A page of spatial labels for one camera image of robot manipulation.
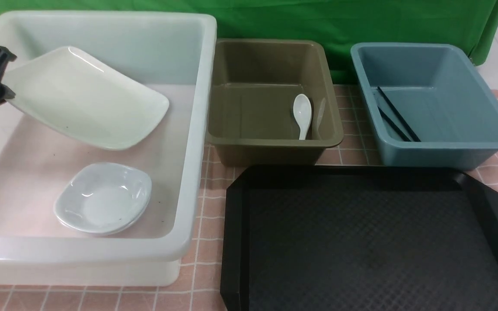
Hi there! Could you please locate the large white square plate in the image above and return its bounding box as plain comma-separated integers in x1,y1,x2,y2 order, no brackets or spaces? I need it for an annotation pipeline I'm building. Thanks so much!
3,47,170,150

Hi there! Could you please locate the small white bowl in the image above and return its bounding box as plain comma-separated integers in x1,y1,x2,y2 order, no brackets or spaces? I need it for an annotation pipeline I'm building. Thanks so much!
54,162,153,217
57,206,147,236

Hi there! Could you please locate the white ceramic soup spoon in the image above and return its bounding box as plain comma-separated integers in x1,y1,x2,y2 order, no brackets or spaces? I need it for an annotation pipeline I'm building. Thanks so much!
292,94,313,140

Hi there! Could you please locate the large white plastic tub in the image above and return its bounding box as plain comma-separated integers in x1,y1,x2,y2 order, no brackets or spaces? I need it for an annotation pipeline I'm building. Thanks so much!
0,10,217,287

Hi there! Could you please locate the olive green plastic bin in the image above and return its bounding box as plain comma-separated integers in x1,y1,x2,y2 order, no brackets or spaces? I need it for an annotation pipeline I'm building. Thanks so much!
206,38,344,167

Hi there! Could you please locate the pink checkered tablecloth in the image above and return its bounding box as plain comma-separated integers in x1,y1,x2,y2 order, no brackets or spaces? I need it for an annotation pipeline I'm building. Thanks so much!
0,85,498,311

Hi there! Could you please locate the black plastic serving tray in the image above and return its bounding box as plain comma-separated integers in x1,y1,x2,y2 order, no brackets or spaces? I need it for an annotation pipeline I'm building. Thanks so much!
220,165,498,311

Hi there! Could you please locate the green backdrop cloth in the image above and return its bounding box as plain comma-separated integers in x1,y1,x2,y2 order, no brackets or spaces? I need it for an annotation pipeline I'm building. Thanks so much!
0,0,498,83

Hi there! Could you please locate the blue plastic bin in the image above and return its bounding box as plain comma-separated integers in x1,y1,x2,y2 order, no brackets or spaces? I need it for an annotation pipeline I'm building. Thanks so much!
350,42,498,171

